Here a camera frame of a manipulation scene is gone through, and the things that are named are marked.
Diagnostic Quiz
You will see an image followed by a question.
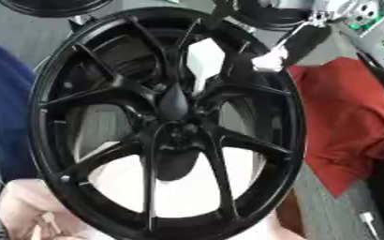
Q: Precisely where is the black spoked wheel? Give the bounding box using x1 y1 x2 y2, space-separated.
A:
26 6 310 240

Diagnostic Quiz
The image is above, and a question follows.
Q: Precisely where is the person's hand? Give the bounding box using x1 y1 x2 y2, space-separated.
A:
0 178 94 240

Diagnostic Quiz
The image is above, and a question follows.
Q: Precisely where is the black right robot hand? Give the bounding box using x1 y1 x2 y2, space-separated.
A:
278 23 336 68

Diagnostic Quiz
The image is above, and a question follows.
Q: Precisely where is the black round wheel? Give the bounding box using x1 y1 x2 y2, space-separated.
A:
212 0 316 32
0 0 115 19

